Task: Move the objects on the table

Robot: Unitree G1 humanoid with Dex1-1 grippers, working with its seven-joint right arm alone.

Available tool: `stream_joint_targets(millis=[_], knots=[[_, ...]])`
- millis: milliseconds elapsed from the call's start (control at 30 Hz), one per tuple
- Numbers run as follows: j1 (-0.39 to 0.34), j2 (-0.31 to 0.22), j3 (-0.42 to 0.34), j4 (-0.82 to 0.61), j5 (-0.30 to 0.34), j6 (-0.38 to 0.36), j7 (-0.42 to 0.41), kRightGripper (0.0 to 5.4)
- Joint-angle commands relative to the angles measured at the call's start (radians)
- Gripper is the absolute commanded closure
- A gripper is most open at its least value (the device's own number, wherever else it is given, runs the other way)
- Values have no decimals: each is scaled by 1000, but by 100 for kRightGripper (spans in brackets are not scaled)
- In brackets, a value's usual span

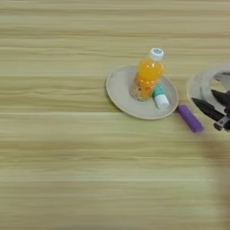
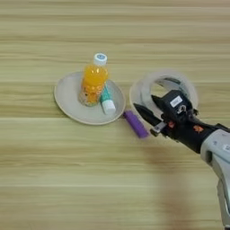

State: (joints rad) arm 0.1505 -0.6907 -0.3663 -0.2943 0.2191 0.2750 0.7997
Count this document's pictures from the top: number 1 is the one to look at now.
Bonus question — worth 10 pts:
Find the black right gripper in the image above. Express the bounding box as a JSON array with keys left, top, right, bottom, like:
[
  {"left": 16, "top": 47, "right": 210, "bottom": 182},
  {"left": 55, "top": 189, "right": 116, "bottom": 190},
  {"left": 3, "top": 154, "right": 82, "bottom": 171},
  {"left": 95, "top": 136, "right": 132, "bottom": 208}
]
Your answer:
[{"left": 191, "top": 89, "right": 230, "bottom": 133}]

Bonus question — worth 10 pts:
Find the green white glue stick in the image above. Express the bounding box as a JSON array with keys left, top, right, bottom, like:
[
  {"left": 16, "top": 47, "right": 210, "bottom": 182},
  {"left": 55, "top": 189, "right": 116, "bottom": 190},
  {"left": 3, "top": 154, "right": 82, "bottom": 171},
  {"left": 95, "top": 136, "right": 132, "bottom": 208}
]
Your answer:
[{"left": 152, "top": 84, "right": 171, "bottom": 110}]

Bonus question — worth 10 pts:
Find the clear tape roll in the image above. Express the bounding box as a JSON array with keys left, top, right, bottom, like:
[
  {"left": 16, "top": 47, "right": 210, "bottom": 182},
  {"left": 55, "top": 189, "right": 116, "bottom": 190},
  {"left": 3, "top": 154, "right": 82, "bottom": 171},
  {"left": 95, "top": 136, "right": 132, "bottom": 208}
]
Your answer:
[{"left": 186, "top": 62, "right": 230, "bottom": 116}]

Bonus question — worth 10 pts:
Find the orange juice bottle white cap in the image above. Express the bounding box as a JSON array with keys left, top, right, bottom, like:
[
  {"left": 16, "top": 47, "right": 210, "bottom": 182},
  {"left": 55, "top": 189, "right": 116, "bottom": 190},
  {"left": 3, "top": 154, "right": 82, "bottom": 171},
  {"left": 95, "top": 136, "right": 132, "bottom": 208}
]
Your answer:
[{"left": 128, "top": 47, "right": 165, "bottom": 102}]

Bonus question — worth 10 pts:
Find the purple rectangular block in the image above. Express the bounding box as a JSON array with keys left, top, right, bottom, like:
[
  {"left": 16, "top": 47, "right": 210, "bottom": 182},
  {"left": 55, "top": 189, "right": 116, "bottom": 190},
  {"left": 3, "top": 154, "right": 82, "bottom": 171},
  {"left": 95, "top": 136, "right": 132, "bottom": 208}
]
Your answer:
[{"left": 175, "top": 103, "right": 205, "bottom": 133}]

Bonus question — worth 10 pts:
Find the beige round plate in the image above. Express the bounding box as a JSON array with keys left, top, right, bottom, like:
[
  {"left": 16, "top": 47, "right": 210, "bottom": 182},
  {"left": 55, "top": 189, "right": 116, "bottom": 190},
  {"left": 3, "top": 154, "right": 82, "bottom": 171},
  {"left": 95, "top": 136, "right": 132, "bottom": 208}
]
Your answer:
[{"left": 105, "top": 65, "right": 180, "bottom": 120}]

